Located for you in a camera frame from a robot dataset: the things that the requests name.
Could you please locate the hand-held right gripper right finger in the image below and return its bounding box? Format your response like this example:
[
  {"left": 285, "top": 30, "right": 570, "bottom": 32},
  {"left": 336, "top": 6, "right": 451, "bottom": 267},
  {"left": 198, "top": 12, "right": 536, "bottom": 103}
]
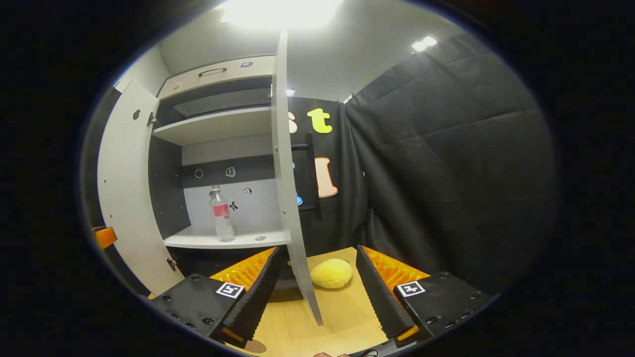
[{"left": 355, "top": 244, "right": 494, "bottom": 348}]

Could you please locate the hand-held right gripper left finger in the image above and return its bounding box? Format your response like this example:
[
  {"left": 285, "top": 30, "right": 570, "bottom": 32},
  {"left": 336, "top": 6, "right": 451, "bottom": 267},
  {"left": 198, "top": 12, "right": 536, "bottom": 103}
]
[{"left": 148, "top": 246, "right": 282, "bottom": 348}]

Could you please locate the white cabinet door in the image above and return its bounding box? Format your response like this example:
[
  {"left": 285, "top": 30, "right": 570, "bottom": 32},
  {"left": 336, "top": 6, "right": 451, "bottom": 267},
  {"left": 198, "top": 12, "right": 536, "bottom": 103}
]
[
  {"left": 97, "top": 79, "right": 185, "bottom": 297},
  {"left": 271, "top": 30, "right": 325, "bottom": 327}
]

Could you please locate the clear bottle with red label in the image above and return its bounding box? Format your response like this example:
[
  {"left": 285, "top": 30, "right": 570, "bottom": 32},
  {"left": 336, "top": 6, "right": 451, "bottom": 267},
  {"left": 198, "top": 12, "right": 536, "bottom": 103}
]
[{"left": 208, "top": 185, "right": 237, "bottom": 243}]

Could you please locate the white and grey cabinet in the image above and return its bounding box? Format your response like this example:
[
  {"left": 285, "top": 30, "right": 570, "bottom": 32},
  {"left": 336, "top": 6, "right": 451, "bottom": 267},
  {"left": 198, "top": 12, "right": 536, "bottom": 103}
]
[{"left": 149, "top": 55, "right": 291, "bottom": 291}]

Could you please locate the yellow plush toy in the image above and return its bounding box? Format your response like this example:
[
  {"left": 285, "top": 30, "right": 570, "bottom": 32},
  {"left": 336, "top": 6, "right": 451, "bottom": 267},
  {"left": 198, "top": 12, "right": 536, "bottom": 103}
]
[{"left": 311, "top": 258, "right": 353, "bottom": 290}]

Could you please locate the black backdrop cloth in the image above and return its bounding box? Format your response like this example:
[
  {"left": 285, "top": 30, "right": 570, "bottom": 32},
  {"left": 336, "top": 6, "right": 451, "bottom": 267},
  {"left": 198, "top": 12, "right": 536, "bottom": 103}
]
[{"left": 79, "top": 32, "right": 559, "bottom": 298}]

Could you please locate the large ceiling light panel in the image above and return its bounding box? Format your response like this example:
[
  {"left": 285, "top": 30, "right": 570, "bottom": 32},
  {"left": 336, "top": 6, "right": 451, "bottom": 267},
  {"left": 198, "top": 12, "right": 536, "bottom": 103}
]
[{"left": 221, "top": 0, "right": 344, "bottom": 29}]

